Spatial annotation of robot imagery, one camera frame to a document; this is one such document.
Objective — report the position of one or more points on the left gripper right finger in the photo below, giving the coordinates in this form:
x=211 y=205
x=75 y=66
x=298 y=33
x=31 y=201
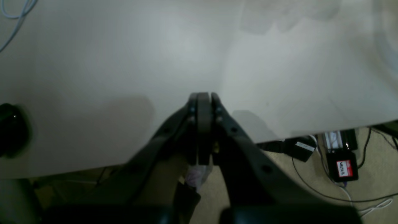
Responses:
x=259 y=192

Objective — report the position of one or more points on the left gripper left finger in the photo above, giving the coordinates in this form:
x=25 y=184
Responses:
x=147 y=190

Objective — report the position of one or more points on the black power adapter white label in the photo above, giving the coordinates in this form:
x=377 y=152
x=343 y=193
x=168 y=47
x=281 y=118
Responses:
x=300 y=148

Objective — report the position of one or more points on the black power adapter red label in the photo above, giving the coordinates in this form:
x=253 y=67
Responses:
x=343 y=166

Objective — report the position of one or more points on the black computer mouse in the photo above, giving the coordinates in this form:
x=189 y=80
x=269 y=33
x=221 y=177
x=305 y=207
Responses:
x=15 y=130

